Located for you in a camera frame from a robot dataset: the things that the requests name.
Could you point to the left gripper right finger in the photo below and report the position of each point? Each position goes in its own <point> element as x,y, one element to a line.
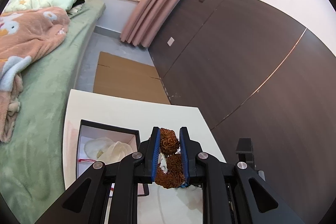
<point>189,153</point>

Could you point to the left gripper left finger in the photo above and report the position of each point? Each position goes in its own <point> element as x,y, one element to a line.
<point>150,150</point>

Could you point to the black jewelry box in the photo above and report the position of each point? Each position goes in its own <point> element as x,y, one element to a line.
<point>89,130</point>

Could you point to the flattened brown cardboard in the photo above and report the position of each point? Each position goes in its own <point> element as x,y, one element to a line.
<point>125,78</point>

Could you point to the green bed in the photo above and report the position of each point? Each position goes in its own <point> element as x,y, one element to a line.
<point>31,163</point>

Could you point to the pink duck blanket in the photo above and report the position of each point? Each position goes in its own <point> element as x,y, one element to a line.
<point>26,37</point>

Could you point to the white wall socket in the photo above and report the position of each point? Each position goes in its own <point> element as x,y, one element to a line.
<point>170,41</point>

